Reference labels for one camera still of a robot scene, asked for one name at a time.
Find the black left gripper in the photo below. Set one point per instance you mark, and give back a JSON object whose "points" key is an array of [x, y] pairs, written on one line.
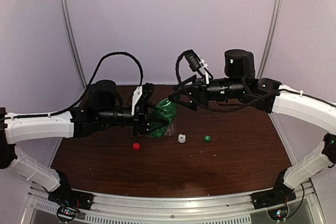
{"points": [[139, 124]]}

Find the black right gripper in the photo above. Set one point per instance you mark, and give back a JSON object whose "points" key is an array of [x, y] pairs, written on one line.
{"points": [[199, 87]]}

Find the green plastic bottle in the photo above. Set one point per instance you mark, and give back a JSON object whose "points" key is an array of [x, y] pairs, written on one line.
{"points": [[165, 110]]}

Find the large clear plastic bottle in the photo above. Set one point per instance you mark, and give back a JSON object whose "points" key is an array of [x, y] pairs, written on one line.
{"points": [[171, 129]]}

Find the red bottle cap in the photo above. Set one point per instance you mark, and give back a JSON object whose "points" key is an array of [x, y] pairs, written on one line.
{"points": [[136, 146]]}

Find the white nozzle bottle cap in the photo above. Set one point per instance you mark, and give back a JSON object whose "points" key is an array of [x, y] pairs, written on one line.
{"points": [[181, 138]]}

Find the green bottle cap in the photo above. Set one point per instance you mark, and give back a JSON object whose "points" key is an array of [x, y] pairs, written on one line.
{"points": [[207, 138]]}

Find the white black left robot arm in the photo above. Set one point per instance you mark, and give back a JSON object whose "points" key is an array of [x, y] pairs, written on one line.
{"points": [[102, 108]]}

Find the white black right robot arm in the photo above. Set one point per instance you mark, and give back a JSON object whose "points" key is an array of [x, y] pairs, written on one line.
{"points": [[239, 89]]}

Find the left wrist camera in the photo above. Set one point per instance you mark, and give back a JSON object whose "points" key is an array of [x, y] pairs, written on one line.
{"points": [[141, 95]]}

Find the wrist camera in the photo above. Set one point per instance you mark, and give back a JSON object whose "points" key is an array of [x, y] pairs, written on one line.
{"points": [[141, 95], [197, 64]]}

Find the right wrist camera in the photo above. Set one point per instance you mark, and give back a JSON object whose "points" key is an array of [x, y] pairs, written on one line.
{"points": [[197, 64]]}

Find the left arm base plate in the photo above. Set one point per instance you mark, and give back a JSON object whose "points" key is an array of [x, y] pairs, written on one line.
{"points": [[74, 199]]}

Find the aluminium front rail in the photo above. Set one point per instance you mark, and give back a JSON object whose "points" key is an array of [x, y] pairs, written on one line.
{"points": [[232, 208]]}

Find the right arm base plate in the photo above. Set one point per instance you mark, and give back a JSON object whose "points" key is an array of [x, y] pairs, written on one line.
{"points": [[270, 198]]}

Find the right aluminium frame post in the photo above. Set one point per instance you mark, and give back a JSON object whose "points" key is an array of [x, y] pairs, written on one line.
{"points": [[276, 10]]}

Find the aluminium frame post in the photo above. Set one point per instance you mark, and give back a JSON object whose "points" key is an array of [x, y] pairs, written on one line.
{"points": [[72, 42], [276, 10]]}

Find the left aluminium frame post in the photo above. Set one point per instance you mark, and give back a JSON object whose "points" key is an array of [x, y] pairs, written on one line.
{"points": [[72, 42]]}

